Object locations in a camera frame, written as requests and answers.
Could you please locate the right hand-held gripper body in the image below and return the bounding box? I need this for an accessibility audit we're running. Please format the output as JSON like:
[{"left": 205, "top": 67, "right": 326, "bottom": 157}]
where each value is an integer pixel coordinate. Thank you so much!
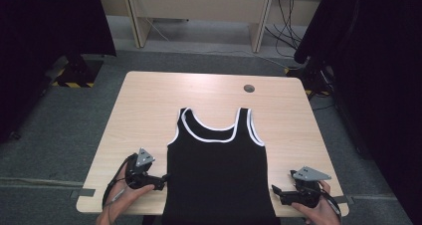
[{"left": 280, "top": 165, "right": 332, "bottom": 209}]

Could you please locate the black tank top white trim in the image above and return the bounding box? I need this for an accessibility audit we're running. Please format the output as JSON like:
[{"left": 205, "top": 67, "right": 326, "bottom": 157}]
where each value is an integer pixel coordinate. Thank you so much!
[{"left": 161, "top": 107, "right": 282, "bottom": 225}]

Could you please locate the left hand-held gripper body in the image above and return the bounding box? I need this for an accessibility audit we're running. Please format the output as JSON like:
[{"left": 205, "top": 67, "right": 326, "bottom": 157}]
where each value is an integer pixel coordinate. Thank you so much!
[{"left": 124, "top": 147, "right": 166, "bottom": 191}]

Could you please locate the person's right hand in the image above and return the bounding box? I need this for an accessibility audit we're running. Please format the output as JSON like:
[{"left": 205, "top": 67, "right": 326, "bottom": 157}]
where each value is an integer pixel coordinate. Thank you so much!
[{"left": 291, "top": 180, "right": 340, "bottom": 224}]

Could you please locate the person's left hand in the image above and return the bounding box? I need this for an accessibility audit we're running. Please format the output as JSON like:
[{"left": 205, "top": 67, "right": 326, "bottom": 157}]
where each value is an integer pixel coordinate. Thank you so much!
[{"left": 106, "top": 166, "right": 156, "bottom": 217}]

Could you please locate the black curtain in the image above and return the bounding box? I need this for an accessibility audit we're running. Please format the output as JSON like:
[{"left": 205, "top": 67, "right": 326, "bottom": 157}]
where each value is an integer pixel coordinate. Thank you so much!
[
  {"left": 0, "top": 0, "right": 117, "bottom": 143},
  {"left": 293, "top": 0, "right": 422, "bottom": 225}
]

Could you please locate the thin black floor cable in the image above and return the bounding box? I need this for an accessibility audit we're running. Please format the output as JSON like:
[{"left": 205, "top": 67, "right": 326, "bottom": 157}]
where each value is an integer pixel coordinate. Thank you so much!
[{"left": 312, "top": 103, "right": 336, "bottom": 113}]

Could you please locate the right hand-held gripper cable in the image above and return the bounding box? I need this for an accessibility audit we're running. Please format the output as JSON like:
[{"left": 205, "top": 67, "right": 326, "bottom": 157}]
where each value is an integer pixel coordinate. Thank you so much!
[{"left": 317, "top": 184, "right": 342, "bottom": 218}]

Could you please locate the thin white floor cable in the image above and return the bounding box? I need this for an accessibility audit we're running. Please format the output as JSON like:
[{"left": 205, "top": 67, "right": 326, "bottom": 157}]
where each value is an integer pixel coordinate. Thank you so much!
[{"left": 144, "top": 17, "right": 302, "bottom": 70}]

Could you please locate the beige wooden desk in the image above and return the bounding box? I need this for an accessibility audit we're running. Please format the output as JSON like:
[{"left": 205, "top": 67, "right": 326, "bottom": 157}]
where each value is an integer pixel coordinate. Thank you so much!
[{"left": 120, "top": 0, "right": 277, "bottom": 54}]

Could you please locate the black power cables bundle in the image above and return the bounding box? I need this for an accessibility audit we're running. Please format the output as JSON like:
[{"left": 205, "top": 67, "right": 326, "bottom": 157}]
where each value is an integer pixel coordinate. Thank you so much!
[{"left": 264, "top": 0, "right": 304, "bottom": 59}]

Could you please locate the black stand base hazard tape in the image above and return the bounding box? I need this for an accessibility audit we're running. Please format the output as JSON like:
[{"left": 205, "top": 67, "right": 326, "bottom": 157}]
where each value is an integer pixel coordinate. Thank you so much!
[
  {"left": 50, "top": 53, "right": 105, "bottom": 90},
  {"left": 284, "top": 56, "right": 334, "bottom": 99}
]

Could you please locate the grey tape strip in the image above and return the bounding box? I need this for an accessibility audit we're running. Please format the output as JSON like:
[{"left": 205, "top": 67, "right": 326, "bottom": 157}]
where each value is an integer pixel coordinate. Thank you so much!
[
  {"left": 332, "top": 194, "right": 355, "bottom": 205},
  {"left": 69, "top": 187, "right": 97, "bottom": 200}
]

